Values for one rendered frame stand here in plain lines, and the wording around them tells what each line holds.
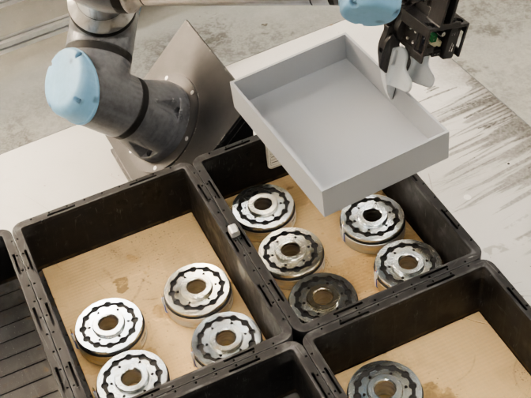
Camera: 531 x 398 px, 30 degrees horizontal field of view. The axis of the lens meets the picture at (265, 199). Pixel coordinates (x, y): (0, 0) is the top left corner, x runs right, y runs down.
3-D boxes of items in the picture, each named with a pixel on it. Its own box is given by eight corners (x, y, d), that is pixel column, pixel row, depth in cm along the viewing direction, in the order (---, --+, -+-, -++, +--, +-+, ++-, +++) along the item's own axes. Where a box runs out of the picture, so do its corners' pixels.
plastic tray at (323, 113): (234, 107, 150) (229, 81, 146) (347, 58, 155) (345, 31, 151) (324, 217, 133) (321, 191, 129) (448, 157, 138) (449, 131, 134)
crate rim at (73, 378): (13, 235, 154) (9, 225, 153) (190, 170, 161) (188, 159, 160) (89, 436, 128) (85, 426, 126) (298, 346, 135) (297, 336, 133)
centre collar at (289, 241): (269, 248, 154) (269, 245, 154) (296, 234, 156) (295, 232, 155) (284, 268, 151) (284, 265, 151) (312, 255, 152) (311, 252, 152)
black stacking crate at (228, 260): (29, 275, 161) (11, 228, 153) (197, 211, 168) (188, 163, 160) (105, 471, 135) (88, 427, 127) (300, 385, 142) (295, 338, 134)
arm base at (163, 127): (124, 135, 189) (83, 118, 182) (167, 69, 185) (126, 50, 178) (157, 178, 178) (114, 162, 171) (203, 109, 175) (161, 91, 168)
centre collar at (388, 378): (359, 384, 135) (359, 382, 135) (391, 370, 136) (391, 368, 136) (378, 412, 132) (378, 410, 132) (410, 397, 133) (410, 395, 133)
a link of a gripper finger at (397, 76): (394, 118, 139) (412, 61, 134) (370, 96, 143) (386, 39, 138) (411, 115, 141) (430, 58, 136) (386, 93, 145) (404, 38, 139)
